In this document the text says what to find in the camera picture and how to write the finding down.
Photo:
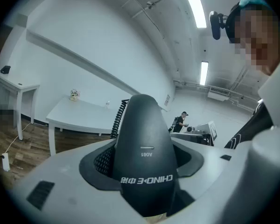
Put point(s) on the person's black shirt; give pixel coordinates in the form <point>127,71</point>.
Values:
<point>259,122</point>

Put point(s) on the person's head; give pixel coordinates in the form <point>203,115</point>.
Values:
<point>259,43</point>

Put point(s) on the white air conditioner unit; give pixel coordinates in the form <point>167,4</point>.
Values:
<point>218,94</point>

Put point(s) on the long ceiling light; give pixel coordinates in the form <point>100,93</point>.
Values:
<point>204,73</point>
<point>196,8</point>

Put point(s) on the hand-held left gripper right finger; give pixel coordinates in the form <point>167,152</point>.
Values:
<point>212,171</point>

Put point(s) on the black head camera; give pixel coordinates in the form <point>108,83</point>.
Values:
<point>215,27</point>

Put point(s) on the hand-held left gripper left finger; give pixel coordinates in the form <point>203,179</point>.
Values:
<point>72,195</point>

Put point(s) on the small white wall notice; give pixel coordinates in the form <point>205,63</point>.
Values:
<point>167,100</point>

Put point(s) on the small black box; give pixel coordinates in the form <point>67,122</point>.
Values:
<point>5,69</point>

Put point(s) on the white patterned box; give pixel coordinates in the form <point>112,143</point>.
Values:
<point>212,130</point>

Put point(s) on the white side table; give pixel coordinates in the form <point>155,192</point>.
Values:
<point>11,80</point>

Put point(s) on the white power strip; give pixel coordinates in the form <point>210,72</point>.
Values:
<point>5,162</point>

